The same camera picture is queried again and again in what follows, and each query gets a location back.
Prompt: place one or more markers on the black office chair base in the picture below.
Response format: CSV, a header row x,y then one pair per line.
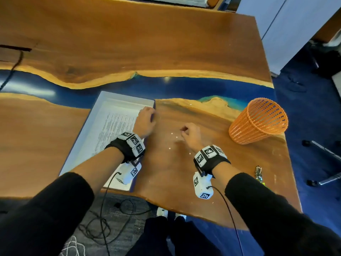
x,y
326,59

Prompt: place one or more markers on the person's left forearm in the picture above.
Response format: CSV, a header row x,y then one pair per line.
x,y
66,199

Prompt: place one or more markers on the person's dark trouser legs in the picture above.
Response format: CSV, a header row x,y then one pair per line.
x,y
170,237

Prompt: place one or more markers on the grey paper tray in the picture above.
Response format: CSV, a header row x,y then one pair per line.
x,y
80,146

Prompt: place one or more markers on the black wristband with marker cubes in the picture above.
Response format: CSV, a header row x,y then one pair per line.
x,y
130,145
209,157

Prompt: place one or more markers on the person's left hand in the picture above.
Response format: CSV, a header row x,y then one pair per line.
x,y
143,123

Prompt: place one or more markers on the person's right hand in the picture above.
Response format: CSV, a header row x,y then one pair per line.
x,y
192,137

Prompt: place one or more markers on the person's white shoe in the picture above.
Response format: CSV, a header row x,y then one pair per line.
x,y
162,212

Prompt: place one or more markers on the white cabinet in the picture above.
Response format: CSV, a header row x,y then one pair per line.
x,y
293,26

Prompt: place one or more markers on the orange plastic mesh basket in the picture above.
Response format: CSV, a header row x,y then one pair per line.
x,y
255,122

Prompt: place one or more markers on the person's right forearm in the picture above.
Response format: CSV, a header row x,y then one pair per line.
x,y
266,210

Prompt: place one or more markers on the printed white paper sheet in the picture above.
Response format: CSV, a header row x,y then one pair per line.
x,y
112,125

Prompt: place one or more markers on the person's left fingers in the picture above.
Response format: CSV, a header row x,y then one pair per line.
x,y
150,111

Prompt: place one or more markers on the office chair base with castors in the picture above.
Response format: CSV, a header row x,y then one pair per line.
x,y
323,151

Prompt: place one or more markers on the white wrist camera with markers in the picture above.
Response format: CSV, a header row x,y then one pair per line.
x,y
201,186
129,172

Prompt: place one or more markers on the person's right fingers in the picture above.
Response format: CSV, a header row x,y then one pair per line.
x,y
186,128

